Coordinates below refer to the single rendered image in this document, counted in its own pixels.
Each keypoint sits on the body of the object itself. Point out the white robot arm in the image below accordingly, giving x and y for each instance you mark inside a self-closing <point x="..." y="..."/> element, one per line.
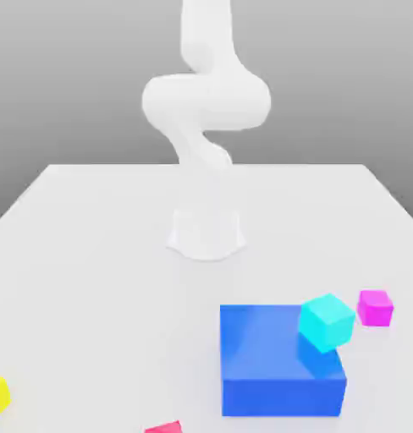
<point x="206" y="101"/>

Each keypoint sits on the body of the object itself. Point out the small cyan cube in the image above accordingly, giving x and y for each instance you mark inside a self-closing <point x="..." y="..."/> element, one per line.
<point x="326" y="323"/>

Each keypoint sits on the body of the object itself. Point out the small magenta cube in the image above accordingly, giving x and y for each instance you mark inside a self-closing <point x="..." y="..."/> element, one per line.
<point x="375" y="308"/>

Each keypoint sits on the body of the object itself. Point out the small red cube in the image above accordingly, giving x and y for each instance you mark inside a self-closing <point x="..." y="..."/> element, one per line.
<point x="166" y="428"/>

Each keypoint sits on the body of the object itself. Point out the large blue box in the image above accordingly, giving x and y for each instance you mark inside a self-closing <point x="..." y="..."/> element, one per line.
<point x="260" y="365"/>

